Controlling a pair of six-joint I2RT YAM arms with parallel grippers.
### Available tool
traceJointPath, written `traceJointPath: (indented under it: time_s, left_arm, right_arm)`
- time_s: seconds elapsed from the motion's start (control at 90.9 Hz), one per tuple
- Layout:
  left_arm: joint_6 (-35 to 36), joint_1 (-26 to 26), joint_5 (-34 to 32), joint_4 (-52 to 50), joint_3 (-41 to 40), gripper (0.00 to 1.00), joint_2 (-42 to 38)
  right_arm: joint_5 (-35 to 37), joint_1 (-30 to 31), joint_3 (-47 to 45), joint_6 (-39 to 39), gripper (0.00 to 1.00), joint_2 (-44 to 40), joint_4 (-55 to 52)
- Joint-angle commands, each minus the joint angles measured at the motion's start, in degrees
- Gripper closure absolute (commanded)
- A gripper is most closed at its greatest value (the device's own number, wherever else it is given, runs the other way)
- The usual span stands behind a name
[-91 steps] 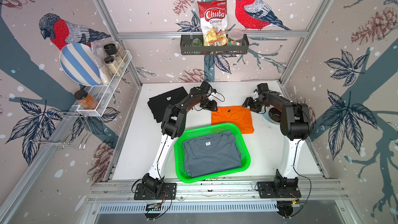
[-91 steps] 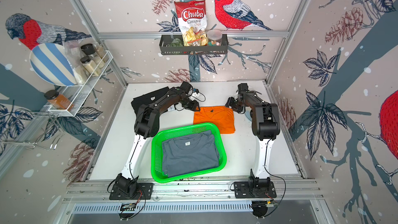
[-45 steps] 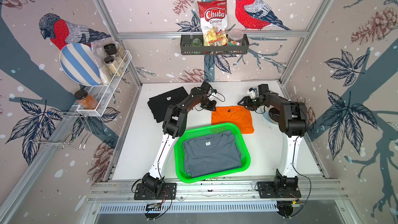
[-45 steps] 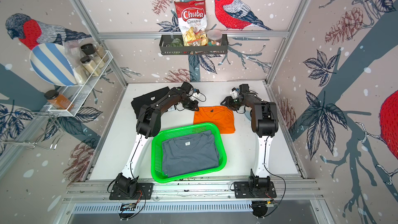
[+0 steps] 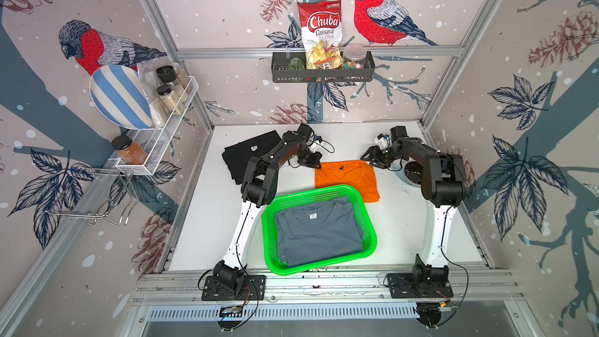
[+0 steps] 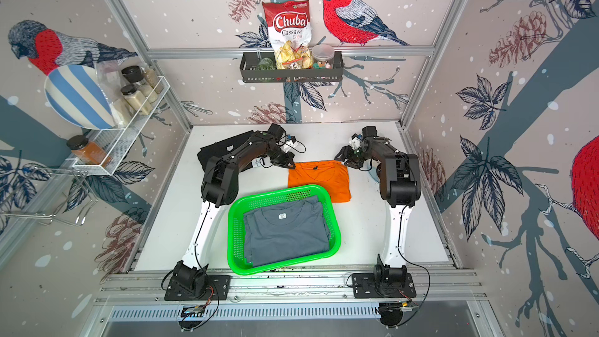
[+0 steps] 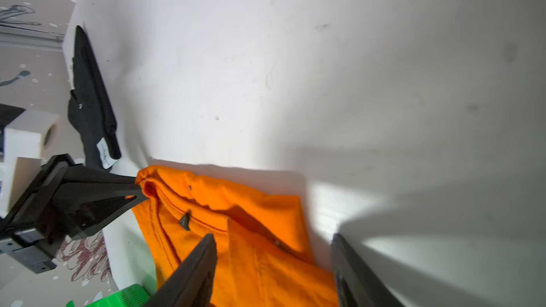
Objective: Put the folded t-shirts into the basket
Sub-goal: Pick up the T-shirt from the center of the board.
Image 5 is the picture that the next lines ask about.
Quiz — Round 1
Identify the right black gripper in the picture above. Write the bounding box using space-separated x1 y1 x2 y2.
359 146 400 169

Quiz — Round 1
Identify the orange t-shirt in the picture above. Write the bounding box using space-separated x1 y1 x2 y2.
315 160 380 203

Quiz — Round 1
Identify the grey t-shirt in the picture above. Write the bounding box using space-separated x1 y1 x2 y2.
275 196 363 268

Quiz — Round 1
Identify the black t-shirt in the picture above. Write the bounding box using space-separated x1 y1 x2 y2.
222 130 281 185

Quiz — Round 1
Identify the green plastic basket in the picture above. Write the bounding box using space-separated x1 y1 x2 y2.
262 185 377 276

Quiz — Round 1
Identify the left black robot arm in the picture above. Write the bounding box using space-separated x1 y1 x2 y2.
212 123 322 296

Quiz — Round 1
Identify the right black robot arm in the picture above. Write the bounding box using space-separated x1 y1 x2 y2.
360 126 466 298

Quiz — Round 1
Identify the white plate with dark centre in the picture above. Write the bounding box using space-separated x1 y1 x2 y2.
392 159 424 188

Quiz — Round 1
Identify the green item in shelf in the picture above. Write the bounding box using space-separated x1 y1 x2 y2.
286 57 306 70

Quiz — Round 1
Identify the clear lidded candy jar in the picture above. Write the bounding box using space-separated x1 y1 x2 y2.
342 44 368 69

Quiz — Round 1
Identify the red Chuba chips bag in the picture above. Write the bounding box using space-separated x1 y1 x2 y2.
297 0 343 70

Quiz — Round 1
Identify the beige spice jar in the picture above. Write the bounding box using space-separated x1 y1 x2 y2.
156 84 184 115

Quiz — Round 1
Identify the black lid spice jar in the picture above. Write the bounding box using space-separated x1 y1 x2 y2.
156 65 189 103

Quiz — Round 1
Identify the orange spice jar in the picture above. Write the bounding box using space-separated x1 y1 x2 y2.
111 135 148 165

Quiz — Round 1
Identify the clear plastic bag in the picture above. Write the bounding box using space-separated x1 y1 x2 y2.
137 57 170 129

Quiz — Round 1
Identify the blue striped plate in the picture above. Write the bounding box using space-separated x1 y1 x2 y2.
89 65 153 129

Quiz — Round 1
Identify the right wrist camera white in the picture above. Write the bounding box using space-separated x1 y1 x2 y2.
375 134 391 151

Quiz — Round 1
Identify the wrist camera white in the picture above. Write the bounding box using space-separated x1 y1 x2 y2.
307 135 323 148
375 134 391 151

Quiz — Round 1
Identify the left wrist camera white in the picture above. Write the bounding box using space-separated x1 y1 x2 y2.
307 135 323 148

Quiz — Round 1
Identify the black wall shelf basket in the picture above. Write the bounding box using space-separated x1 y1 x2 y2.
271 51 376 83

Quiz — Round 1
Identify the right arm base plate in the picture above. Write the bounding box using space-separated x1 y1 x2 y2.
383 272 454 299

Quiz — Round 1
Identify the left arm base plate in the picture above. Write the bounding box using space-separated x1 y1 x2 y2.
200 275 267 301

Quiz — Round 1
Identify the white wire wall rack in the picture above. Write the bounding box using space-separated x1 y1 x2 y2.
114 74 200 177

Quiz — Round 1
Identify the chrome wire hook rack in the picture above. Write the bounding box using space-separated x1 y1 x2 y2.
45 168 139 226

